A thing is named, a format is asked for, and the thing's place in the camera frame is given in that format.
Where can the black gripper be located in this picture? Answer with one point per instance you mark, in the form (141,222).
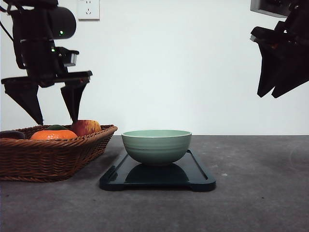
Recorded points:
(285,56)
(45,66)

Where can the green ceramic bowl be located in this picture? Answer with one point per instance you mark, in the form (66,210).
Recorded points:
(156,146)

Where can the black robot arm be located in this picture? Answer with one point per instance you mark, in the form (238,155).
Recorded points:
(36,25)

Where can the brown wicker basket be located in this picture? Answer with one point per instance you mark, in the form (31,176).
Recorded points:
(36,160)

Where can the dark green fruit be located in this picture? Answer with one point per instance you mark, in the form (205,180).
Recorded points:
(56,127)

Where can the orange tangerine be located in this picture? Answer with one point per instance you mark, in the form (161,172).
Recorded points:
(54,135)

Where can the red yellow apple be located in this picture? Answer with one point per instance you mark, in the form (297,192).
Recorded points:
(86,127)

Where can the dark purple fruit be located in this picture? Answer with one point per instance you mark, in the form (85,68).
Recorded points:
(12,134)

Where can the dark blue rectangular tray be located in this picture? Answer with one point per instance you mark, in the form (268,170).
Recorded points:
(145,176)

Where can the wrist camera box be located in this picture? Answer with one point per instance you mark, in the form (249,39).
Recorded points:
(278,8)
(70,59)

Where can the white wall socket left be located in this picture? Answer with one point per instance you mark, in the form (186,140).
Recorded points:
(88,10)

